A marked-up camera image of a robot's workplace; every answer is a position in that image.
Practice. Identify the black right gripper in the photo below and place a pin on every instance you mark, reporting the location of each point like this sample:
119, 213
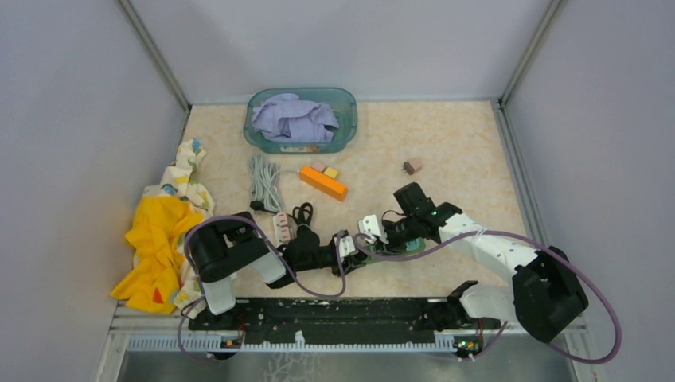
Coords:
391, 243

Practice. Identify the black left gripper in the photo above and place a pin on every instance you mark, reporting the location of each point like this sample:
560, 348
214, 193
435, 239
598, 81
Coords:
350, 264

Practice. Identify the green power strip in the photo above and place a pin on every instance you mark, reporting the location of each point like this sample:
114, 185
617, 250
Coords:
379, 252

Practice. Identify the pink usb plug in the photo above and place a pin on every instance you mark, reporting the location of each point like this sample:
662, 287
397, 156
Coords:
282, 219
412, 166

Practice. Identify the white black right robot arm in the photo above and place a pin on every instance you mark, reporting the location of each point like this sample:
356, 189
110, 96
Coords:
540, 293

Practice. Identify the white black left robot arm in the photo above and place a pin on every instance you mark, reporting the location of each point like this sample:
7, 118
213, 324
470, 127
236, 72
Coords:
219, 247

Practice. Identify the teal usb plug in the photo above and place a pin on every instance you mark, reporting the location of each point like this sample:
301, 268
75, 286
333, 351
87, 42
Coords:
415, 246

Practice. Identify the pink usb plug on white strip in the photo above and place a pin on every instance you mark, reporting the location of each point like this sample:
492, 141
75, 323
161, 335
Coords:
282, 219

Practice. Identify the white power strip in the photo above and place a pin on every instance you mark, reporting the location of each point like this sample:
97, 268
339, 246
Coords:
278, 240

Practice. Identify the orange power strip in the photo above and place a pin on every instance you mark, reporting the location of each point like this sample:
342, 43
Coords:
323, 183

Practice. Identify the teal plastic basin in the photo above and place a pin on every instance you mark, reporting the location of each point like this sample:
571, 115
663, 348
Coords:
342, 102

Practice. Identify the purple cloth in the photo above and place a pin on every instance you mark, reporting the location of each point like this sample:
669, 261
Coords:
285, 118

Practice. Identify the yellow patterned cloth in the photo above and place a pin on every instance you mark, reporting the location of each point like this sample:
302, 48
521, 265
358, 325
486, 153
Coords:
161, 279

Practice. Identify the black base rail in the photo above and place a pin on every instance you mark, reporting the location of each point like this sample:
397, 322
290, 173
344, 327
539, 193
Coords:
381, 324

